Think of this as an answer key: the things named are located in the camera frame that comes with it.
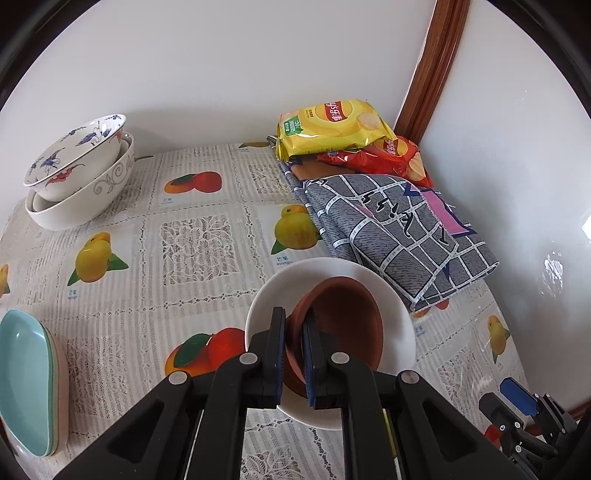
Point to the brown clay bowl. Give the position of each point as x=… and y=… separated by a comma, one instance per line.
x=346, y=314

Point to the small white bowl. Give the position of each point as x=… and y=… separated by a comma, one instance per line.
x=395, y=323

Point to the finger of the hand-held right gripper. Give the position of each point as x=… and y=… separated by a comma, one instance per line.
x=519, y=396
x=498, y=410

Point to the blue square plate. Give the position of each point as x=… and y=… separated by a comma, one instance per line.
x=23, y=383

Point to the fruit print tablecloth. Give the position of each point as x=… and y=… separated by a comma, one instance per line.
x=184, y=286

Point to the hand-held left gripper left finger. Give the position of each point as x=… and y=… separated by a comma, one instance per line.
x=277, y=355

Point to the green square plate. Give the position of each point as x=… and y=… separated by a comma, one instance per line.
x=53, y=397

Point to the grey checked cloth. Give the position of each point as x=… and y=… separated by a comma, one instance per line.
x=392, y=230

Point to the medium white bowl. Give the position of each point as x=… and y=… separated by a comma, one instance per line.
x=125, y=146

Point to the yellow chip bag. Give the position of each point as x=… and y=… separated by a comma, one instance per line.
x=332, y=124

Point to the red chip bag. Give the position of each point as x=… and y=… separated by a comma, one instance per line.
x=392, y=159

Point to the brown wooden door frame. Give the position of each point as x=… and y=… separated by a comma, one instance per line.
x=429, y=69

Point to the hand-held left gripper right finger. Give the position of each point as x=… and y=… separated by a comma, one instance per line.
x=308, y=364

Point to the large white bowl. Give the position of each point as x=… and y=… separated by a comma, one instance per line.
x=101, y=189

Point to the blue patterned porcelain bowl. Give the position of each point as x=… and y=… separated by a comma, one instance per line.
x=69, y=161

